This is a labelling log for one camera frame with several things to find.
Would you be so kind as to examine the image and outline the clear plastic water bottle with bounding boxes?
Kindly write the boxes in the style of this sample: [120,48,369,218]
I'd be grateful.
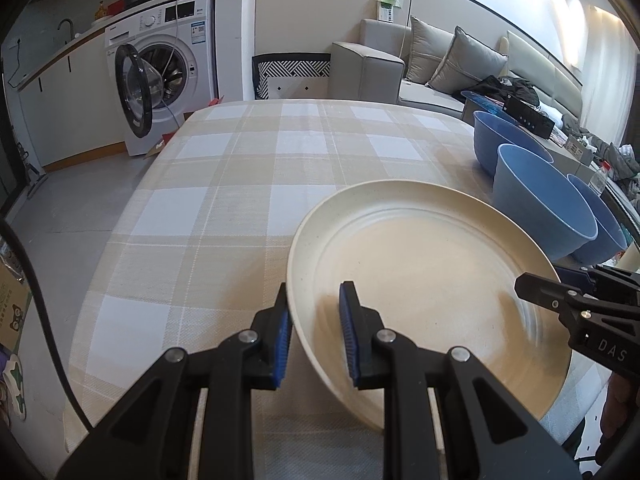
[587,161,613,196]

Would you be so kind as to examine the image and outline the grey sofa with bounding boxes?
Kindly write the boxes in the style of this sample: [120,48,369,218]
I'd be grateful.
[330,19,586,131]

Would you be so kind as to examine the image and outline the stick mop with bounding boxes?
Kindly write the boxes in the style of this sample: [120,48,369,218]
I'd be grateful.
[15,140,48,197]

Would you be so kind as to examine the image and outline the black white patterned chair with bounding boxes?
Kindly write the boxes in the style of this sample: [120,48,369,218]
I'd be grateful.
[251,53,333,102]

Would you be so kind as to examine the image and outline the black clothes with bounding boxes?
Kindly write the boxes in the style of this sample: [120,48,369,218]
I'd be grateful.
[472,76,541,108]

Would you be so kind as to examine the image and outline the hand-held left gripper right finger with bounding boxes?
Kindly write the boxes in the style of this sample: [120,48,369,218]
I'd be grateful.
[339,281,583,480]

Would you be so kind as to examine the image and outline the cream round plate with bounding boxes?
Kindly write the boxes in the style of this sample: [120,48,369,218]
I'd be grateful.
[286,180,573,433]

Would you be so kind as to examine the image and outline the tissue box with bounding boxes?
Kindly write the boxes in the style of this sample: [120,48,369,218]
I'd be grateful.
[565,135,596,165]
[375,0,403,23]

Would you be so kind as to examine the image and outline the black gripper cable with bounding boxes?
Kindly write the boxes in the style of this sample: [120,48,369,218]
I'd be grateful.
[0,217,96,433]

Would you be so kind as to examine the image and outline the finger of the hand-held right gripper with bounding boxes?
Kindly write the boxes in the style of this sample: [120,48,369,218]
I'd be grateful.
[557,265,640,306]
[514,272,598,314]

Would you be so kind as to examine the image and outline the white washing machine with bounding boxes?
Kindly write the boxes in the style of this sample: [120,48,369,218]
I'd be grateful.
[104,0,217,157]

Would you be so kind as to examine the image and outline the blue plastic bag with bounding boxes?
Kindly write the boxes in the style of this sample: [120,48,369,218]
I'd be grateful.
[460,90,507,111]

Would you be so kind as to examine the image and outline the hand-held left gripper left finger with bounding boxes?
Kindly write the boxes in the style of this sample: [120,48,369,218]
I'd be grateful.
[55,285,293,480]

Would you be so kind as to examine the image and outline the person's right hand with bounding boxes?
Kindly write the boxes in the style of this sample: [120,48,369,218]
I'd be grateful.
[604,372,640,441]

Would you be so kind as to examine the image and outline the printed cardboard box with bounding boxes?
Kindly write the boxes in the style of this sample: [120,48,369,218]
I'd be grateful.
[0,265,33,351]

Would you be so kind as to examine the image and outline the beige checked tablecloth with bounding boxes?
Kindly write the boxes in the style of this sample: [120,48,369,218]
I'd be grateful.
[62,99,608,480]

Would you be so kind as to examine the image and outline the white kitchen base cabinets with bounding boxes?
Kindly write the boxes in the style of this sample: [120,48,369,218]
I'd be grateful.
[17,25,128,171]

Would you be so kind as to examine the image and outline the grey cushion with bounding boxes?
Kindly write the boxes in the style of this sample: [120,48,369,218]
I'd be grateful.
[427,26,508,93]
[404,15,456,86]

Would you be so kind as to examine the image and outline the blue ceramic bowl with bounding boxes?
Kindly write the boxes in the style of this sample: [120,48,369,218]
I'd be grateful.
[472,111,555,176]
[492,143,598,261]
[566,174,628,266]

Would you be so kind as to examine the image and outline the long black box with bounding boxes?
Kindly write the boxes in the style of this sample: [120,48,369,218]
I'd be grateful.
[502,92,556,137]

